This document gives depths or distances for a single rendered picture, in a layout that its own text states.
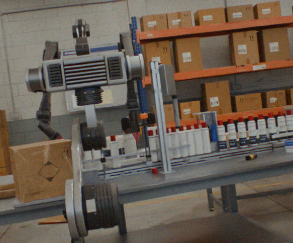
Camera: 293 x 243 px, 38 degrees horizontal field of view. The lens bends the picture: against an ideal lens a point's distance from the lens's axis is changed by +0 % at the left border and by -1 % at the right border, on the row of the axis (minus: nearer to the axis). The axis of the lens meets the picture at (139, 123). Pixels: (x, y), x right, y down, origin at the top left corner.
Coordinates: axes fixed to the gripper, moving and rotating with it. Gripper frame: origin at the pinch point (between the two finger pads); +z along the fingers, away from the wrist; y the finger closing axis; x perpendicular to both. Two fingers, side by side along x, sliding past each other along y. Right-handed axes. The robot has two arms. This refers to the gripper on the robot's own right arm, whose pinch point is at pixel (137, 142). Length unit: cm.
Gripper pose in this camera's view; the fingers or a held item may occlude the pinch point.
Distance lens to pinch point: 280.4
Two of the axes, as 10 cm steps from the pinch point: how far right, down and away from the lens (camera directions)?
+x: 2.2, 0.4, -9.7
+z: 1.3, 9.9, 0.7
